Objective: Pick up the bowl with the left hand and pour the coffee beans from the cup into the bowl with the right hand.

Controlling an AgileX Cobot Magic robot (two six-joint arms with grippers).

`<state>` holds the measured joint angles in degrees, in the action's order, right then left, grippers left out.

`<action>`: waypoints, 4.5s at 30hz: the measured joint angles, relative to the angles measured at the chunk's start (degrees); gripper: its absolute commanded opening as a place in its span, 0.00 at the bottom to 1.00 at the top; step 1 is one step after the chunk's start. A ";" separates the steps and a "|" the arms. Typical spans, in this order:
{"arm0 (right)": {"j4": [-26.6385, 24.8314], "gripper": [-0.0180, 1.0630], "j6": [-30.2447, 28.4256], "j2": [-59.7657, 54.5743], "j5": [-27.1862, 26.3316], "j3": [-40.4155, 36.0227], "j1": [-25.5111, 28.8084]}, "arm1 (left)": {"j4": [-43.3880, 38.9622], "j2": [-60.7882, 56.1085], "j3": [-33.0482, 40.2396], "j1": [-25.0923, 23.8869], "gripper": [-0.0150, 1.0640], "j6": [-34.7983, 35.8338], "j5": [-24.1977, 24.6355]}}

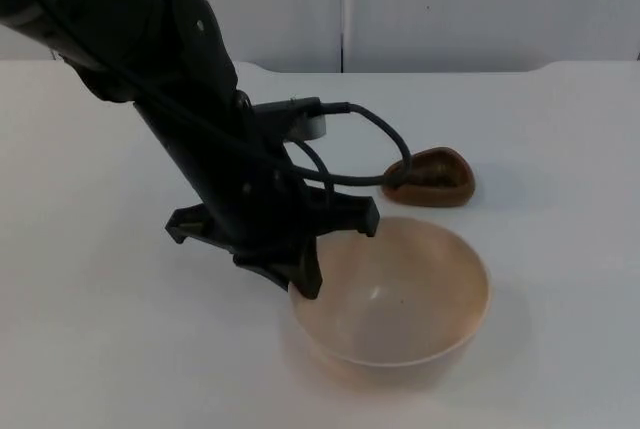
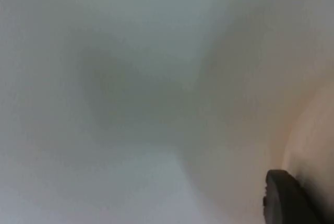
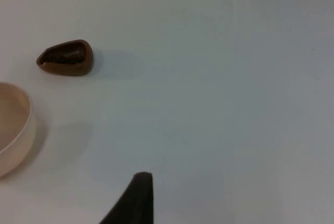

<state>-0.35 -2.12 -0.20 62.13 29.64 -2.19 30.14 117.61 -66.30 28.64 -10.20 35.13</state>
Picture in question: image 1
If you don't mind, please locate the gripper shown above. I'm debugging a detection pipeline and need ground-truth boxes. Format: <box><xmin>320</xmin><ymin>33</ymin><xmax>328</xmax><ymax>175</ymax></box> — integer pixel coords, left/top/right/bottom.
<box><xmin>164</xmin><ymin>141</ymin><xmax>379</xmax><ymax>301</ymax></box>

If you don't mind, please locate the thin black cable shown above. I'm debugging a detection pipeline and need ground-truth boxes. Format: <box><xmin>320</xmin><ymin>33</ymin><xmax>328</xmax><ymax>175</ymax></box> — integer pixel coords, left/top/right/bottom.
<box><xmin>286</xmin><ymin>140</ymin><xmax>336</xmax><ymax>206</ymax></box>

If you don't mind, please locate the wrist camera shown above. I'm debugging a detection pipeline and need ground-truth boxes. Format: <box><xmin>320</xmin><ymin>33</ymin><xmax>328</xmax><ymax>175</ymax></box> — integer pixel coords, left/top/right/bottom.
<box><xmin>252</xmin><ymin>96</ymin><xmax>329</xmax><ymax>142</ymax></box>

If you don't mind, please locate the thick grey cable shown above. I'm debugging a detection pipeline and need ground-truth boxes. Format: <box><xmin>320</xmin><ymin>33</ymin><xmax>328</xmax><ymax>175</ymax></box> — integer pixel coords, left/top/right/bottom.
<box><xmin>293</xmin><ymin>100</ymin><xmax>414</xmax><ymax>188</ymax></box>

